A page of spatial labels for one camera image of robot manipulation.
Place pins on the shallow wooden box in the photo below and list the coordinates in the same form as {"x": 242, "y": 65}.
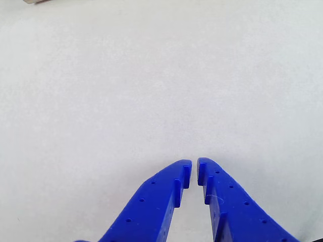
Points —
{"x": 32, "y": 1}

